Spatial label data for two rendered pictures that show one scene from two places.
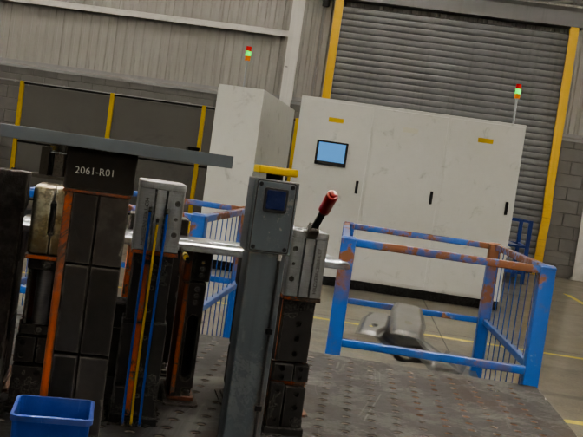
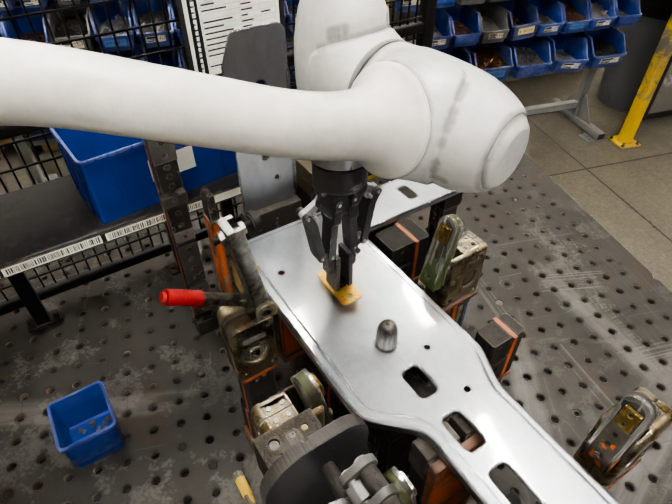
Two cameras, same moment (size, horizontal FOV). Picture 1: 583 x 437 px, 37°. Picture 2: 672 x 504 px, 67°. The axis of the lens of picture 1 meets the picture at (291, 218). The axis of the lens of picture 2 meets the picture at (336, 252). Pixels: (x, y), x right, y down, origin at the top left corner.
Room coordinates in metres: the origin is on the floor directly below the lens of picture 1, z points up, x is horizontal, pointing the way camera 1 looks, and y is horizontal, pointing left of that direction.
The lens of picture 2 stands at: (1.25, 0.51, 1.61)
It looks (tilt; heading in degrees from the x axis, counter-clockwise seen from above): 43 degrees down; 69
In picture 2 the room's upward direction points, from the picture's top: straight up
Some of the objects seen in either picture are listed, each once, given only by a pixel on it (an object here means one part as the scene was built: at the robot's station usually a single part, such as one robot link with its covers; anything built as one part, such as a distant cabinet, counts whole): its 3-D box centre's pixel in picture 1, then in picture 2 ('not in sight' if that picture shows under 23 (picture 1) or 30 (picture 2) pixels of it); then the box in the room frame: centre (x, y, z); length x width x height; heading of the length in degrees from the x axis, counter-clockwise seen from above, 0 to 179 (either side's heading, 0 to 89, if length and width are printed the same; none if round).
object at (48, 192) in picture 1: (44, 296); not in sight; (1.44, 0.39, 0.89); 0.13 x 0.11 x 0.38; 12
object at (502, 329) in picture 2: not in sight; (481, 381); (1.67, 0.88, 0.84); 0.11 x 0.08 x 0.29; 12
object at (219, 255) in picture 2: not in sight; (231, 311); (1.29, 1.11, 0.95); 0.03 x 0.01 x 0.50; 102
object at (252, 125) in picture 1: (251, 161); not in sight; (10.53, 0.59, 1.22); 2.40 x 0.54 x 2.45; 172
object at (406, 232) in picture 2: not in sight; (395, 285); (1.63, 1.15, 0.84); 0.11 x 0.10 x 0.28; 12
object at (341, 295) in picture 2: not in sight; (339, 282); (1.46, 1.04, 1.02); 0.08 x 0.04 x 0.01; 102
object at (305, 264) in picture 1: (292, 329); not in sight; (1.52, -0.03, 0.88); 0.11 x 0.10 x 0.36; 12
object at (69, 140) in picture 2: not in sight; (154, 147); (1.24, 1.43, 1.10); 0.30 x 0.17 x 0.13; 17
